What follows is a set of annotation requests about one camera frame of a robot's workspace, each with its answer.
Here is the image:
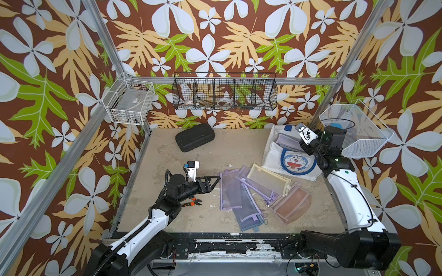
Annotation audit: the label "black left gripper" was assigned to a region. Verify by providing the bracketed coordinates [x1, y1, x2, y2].
[175, 175, 218, 204]

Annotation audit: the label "purple mesh pouch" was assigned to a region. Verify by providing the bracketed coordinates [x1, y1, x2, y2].
[233, 192, 264, 232]
[220, 169, 242, 210]
[237, 166, 280, 205]

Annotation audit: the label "grey mesh pouch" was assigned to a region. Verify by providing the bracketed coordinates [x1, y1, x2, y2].
[274, 133, 303, 152]

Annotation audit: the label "purple mesh pouch bottom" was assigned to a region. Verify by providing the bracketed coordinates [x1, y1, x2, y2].
[233, 192, 264, 232]

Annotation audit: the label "cream mesh pouch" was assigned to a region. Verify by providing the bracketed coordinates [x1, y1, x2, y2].
[247, 164, 292, 196]

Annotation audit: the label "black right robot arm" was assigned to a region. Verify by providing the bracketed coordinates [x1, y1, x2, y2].
[296, 124, 401, 271]

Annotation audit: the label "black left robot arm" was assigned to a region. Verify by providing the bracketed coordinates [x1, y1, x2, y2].
[84, 170, 221, 276]

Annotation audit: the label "white Doraemon canvas bag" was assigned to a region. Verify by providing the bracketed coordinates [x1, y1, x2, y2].
[261, 125, 322, 181]

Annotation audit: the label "pink mesh pouch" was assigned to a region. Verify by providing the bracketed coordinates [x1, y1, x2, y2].
[269, 185, 311, 225]

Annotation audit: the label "orange black pliers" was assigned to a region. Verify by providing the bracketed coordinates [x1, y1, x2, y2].
[181, 197, 202, 207]

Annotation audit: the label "small blue object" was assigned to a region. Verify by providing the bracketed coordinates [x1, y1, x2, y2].
[330, 123, 343, 129]

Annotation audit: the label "white hexagonal mesh basket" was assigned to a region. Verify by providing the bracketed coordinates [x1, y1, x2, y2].
[320, 102, 394, 159]

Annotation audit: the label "black hard zipper case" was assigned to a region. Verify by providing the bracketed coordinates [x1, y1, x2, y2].
[176, 124, 215, 152]

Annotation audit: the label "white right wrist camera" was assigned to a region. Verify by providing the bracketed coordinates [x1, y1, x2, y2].
[295, 123, 318, 145]

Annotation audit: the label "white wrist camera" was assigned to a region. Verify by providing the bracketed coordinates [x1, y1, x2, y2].
[184, 161, 200, 182]
[295, 123, 318, 145]

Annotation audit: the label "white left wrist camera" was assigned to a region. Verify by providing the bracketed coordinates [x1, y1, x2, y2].
[184, 161, 200, 182]

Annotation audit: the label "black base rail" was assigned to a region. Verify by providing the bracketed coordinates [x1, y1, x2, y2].
[137, 232, 329, 260]

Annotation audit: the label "black wire basket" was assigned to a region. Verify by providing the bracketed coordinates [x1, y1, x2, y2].
[172, 72, 278, 110]

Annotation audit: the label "white wire basket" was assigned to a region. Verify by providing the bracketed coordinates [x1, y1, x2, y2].
[103, 74, 155, 126]

